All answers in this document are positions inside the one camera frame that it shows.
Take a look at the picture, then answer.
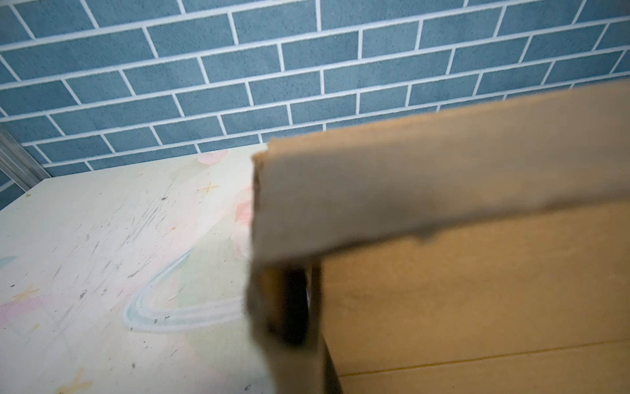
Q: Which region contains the brown cardboard paper box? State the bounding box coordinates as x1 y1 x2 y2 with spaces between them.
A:
247 80 629 393

